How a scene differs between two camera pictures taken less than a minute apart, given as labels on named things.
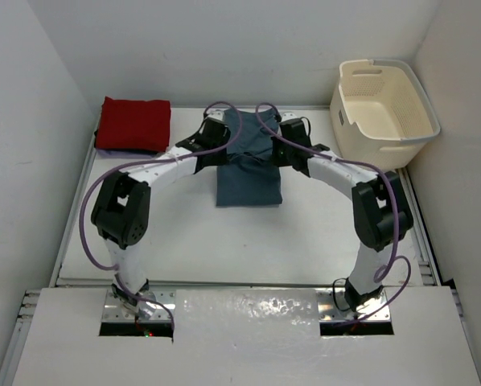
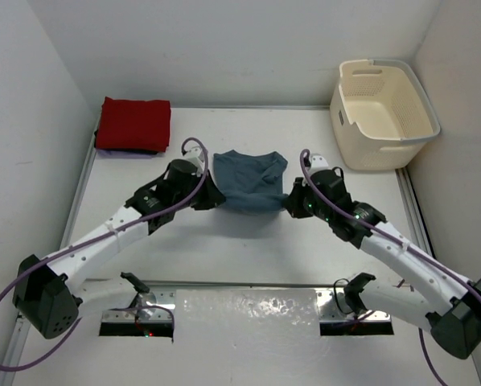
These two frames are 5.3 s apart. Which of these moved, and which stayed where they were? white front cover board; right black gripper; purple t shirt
Moved: right black gripper
Stayed: purple t shirt; white front cover board
